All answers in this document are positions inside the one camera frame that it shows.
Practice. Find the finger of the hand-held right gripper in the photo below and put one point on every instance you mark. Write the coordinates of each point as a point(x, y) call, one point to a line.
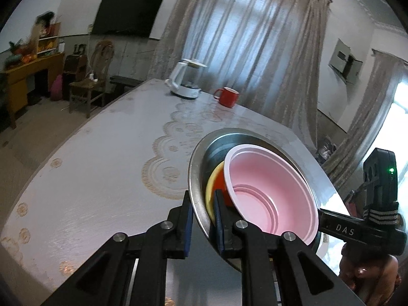
point(326, 221)

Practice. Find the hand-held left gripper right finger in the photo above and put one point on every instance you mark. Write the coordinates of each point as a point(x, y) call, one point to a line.
point(219, 223)

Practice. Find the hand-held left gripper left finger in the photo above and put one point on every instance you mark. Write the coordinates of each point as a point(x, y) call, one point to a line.
point(188, 226)

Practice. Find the yellow plastic bowl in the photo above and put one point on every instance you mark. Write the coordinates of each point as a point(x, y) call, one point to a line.
point(209, 194)

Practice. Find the stainless steel bowl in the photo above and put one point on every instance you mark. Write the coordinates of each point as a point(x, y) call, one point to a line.
point(199, 178)

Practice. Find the red plastic bowl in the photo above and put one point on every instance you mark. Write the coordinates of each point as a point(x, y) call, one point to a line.
point(271, 191)

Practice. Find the person's right hand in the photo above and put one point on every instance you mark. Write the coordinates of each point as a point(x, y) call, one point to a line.
point(366, 277)

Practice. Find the side window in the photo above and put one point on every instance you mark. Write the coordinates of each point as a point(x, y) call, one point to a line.
point(397, 127)

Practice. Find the pile of bags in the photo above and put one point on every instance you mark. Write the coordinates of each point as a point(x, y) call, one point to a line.
point(326, 149)

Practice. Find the narrow beige side curtain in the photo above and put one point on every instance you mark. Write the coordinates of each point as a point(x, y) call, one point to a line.
point(369, 118)

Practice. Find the lace table doily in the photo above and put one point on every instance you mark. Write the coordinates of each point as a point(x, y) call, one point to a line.
point(172, 153)

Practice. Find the red mug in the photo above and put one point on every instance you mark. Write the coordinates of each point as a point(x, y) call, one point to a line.
point(228, 98)

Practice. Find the white electric kettle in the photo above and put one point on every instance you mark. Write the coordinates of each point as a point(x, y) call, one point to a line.
point(183, 83)

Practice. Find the dark low bench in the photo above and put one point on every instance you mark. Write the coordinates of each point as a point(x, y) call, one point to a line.
point(126, 83)

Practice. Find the wide beige window curtain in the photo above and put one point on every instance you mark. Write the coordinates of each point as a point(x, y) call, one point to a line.
point(248, 54)

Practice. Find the wooden chair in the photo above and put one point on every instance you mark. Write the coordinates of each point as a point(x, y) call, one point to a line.
point(92, 83)

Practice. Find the pink bag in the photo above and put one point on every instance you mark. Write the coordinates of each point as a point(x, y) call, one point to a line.
point(57, 87)

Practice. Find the black chair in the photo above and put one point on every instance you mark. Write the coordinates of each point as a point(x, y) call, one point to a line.
point(75, 67)

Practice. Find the wooden cabinet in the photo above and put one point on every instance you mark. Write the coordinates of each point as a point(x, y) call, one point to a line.
point(28, 79)

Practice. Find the small shelf with ornaments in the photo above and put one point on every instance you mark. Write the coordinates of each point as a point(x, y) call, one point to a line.
point(49, 40)

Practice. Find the grey wall electrical box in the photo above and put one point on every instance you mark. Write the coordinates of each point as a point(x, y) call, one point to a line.
point(346, 62)

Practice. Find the black wall television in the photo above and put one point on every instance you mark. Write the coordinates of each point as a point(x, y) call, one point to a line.
point(127, 16)

